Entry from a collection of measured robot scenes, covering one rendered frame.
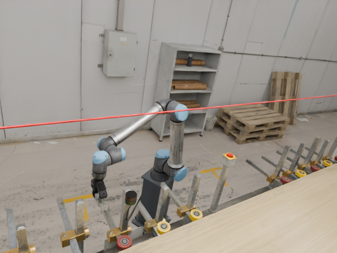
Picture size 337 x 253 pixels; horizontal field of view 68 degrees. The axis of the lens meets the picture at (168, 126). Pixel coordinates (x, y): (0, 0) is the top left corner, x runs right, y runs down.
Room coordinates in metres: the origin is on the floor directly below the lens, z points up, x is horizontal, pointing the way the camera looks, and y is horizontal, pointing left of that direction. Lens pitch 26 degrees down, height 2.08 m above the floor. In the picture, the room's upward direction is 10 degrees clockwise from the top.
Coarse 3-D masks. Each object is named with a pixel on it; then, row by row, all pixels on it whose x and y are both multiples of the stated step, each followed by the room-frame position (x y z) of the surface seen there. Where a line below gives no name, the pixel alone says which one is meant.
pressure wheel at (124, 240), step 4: (120, 236) 0.96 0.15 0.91; (124, 236) 0.96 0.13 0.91; (128, 236) 0.97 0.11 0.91; (120, 240) 0.93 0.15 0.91; (124, 240) 0.93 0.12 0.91; (128, 240) 0.94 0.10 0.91; (120, 244) 0.91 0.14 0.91; (124, 244) 0.91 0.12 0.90; (128, 244) 0.92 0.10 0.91; (120, 248) 0.90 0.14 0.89; (124, 248) 0.89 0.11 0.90
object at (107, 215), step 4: (100, 200) 1.24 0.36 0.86; (104, 212) 1.15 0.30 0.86; (108, 212) 1.15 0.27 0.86; (104, 216) 1.14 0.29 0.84; (108, 216) 1.12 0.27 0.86; (108, 220) 1.09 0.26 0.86; (112, 220) 1.10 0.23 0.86; (108, 224) 1.08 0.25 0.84; (112, 224) 1.07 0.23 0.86; (112, 228) 1.04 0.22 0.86; (116, 236) 0.99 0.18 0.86; (116, 240) 0.98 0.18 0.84
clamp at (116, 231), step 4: (116, 228) 1.04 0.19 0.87; (128, 228) 1.05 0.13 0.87; (108, 232) 1.00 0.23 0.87; (116, 232) 1.01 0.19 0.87; (120, 232) 1.01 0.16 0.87; (124, 232) 1.02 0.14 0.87; (128, 232) 1.04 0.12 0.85; (108, 236) 0.98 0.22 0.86; (112, 236) 0.98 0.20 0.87; (108, 240) 0.98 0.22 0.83; (112, 240) 0.98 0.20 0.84
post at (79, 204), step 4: (76, 200) 0.89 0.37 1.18; (80, 200) 0.89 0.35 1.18; (76, 204) 0.87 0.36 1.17; (80, 204) 0.88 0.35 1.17; (76, 208) 0.87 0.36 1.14; (80, 208) 0.88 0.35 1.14; (76, 212) 0.87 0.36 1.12; (80, 212) 0.88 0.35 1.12; (76, 216) 0.87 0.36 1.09; (80, 216) 0.88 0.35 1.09; (76, 220) 0.87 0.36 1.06; (80, 220) 0.88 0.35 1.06; (76, 224) 0.87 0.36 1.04; (80, 224) 0.88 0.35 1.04; (76, 228) 0.87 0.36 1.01; (80, 228) 0.88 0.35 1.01; (76, 232) 0.87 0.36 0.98; (80, 232) 0.88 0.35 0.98; (80, 244) 0.88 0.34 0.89; (80, 248) 0.88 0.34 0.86
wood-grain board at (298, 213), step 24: (336, 168) 2.19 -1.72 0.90; (264, 192) 1.59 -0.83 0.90; (288, 192) 1.64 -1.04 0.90; (312, 192) 1.70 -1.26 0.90; (336, 192) 1.77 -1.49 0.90; (216, 216) 1.24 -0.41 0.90; (240, 216) 1.28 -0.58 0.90; (264, 216) 1.32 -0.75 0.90; (288, 216) 1.36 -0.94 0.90; (312, 216) 1.41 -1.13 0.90; (336, 216) 1.46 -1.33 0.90; (168, 240) 0.99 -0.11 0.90; (192, 240) 1.02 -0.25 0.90; (216, 240) 1.05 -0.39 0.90; (240, 240) 1.08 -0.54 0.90; (264, 240) 1.11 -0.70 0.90; (288, 240) 1.15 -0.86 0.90; (312, 240) 1.18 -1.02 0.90; (336, 240) 1.22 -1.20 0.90
